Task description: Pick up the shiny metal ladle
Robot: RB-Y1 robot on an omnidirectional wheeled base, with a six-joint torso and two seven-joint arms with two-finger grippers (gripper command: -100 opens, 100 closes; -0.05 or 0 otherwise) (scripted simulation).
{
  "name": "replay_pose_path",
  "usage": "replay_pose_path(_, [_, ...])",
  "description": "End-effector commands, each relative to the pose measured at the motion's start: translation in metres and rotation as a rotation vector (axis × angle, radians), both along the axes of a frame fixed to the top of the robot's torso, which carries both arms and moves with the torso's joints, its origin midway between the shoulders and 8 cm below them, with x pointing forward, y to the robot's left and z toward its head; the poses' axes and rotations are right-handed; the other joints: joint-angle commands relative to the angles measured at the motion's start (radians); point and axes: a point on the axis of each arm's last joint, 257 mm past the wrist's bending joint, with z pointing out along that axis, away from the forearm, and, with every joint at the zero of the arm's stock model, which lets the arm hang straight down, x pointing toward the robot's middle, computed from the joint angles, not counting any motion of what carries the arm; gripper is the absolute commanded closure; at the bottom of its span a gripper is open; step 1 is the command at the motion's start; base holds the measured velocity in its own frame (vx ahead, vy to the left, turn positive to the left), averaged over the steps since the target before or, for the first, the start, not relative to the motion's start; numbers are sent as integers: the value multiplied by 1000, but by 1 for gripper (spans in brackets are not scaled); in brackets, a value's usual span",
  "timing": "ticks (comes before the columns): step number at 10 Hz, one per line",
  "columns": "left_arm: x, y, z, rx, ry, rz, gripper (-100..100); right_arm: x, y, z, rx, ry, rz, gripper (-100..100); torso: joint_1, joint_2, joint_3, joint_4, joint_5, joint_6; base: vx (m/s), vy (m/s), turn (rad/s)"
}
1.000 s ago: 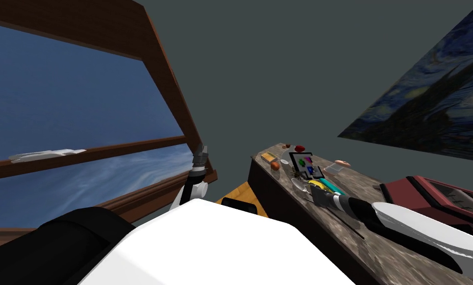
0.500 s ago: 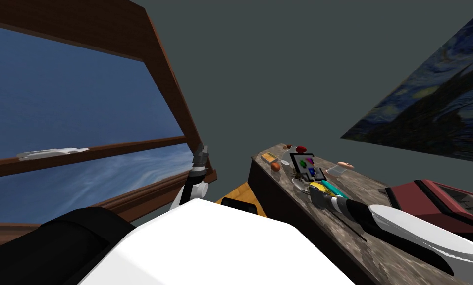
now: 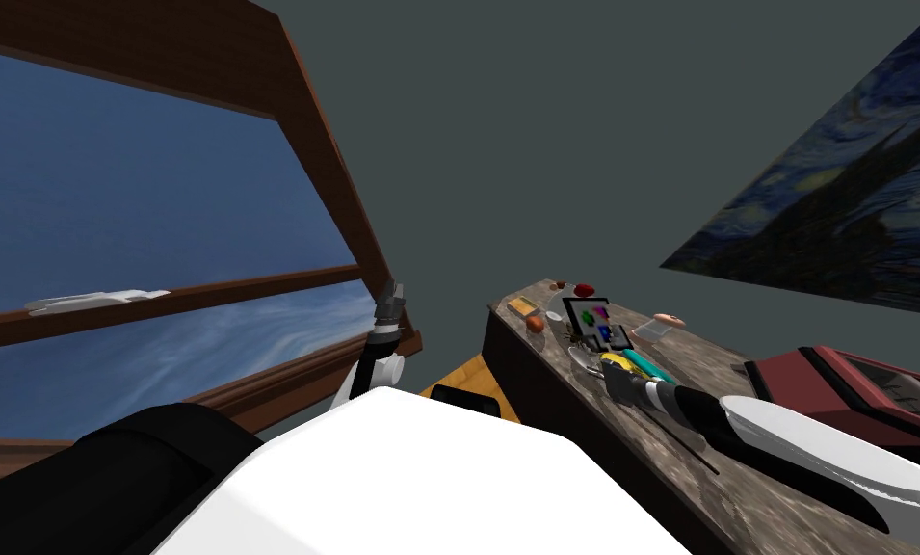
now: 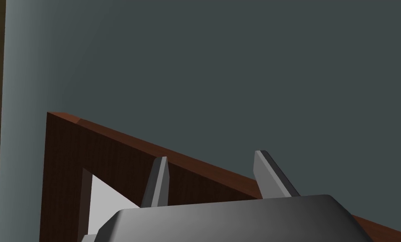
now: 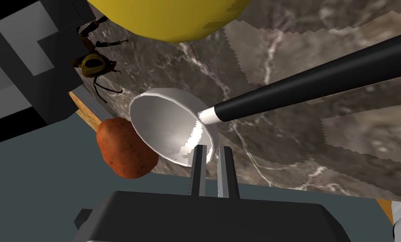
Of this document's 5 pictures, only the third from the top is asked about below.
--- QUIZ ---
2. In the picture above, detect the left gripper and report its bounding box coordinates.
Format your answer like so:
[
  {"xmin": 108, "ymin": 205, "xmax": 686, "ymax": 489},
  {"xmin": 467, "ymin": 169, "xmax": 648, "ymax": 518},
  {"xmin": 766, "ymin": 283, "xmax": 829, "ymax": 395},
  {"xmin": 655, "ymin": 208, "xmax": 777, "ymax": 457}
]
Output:
[{"xmin": 377, "ymin": 280, "xmax": 407, "ymax": 325}]

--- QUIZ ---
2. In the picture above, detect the dark blue swirl painting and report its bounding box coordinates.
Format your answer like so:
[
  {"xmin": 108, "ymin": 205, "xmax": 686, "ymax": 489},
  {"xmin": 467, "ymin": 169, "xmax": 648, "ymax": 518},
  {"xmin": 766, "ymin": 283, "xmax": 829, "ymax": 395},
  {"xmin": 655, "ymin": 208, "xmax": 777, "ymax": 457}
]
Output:
[{"xmin": 659, "ymin": 3, "xmax": 920, "ymax": 319}]

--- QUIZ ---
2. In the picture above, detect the dark table with stone top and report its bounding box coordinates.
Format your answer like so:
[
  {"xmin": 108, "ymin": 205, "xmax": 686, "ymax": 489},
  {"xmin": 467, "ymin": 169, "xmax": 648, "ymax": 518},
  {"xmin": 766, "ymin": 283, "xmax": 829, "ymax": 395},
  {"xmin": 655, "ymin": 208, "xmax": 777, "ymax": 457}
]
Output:
[{"xmin": 481, "ymin": 278, "xmax": 920, "ymax": 555}]

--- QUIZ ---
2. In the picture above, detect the red box appliance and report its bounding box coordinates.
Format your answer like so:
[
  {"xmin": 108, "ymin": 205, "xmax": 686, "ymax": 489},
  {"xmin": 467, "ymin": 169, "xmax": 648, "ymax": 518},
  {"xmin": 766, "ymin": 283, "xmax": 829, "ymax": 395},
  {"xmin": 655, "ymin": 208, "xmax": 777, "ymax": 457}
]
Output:
[{"xmin": 743, "ymin": 345, "xmax": 920, "ymax": 475}]

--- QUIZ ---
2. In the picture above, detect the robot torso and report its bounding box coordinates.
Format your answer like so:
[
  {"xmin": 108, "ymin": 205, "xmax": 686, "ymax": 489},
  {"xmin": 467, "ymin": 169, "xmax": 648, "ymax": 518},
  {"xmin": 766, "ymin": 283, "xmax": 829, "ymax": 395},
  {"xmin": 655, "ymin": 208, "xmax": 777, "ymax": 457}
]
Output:
[{"xmin": 150, "ymin": 383, "xmax": 692, "ymax": 555}]

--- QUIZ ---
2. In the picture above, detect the teal stick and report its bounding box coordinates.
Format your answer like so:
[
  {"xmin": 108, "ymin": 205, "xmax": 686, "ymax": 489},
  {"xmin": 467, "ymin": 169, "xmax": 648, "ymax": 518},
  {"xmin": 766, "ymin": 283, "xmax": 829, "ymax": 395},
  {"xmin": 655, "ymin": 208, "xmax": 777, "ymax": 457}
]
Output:
[{"xmin": 620, "ymin": 348, "xmax": 678, "ymax": 385}]

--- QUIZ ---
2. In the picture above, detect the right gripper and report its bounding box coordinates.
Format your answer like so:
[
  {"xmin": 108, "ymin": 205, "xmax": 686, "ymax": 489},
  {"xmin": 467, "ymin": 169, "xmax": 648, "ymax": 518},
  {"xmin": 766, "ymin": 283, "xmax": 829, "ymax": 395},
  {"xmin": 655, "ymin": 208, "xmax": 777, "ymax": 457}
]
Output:
[{"xmin": 601, "ymin": 365, "xmax": 650, "ymax": 408}]

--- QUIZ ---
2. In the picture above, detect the brown framed window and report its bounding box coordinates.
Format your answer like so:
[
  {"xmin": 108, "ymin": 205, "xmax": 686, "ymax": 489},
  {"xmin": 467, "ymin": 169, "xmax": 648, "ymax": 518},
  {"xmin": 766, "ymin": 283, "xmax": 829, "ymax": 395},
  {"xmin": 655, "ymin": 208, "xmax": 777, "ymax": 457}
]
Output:
[{"xmin": 0, "ymin": 0, "xmax": 424, "ymax": 494}]

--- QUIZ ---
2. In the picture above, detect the black tablet with coloured shapes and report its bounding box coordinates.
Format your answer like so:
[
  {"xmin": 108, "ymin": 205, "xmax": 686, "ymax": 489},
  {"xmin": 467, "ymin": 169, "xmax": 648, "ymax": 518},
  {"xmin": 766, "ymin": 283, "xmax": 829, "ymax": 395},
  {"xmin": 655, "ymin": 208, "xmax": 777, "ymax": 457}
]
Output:
[{"xmin": 561, "ymin": 296, "xmax": 635, "ymax": 353}]

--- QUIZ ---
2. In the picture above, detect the silver metal utensil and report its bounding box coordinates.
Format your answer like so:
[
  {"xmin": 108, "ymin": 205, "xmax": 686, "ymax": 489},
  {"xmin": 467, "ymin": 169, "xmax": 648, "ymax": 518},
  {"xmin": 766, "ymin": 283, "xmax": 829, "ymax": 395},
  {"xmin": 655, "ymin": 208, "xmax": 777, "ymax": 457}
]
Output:
[{"xmin": 566, "ymin": 343, "xmax": 607, "ymax": 379}]

